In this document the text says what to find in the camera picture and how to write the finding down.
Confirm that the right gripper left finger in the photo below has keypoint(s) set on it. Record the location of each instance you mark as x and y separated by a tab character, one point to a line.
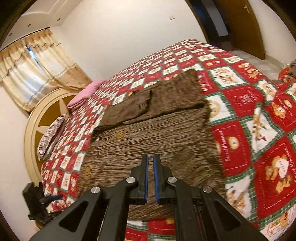
101	213

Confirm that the beige patterned curtain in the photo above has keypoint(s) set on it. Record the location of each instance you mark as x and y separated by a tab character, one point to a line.
35	66

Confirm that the cream wooden headboard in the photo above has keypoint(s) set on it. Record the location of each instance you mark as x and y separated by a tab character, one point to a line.
45	112

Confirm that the striped pillow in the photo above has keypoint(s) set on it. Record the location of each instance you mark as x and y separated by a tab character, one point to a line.
51	134

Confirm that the pink folded blanket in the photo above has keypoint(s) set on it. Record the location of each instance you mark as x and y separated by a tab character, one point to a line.
84	95

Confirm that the red christmas bear bedspread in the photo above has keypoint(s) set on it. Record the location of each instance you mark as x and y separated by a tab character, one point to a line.
252	119

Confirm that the brown knitted sweater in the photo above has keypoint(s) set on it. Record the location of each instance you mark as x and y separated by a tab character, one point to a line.
170	118

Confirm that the brown wooden door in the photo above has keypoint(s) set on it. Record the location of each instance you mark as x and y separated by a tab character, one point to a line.
244	28

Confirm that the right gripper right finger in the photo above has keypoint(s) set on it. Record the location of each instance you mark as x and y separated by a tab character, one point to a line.
200	213

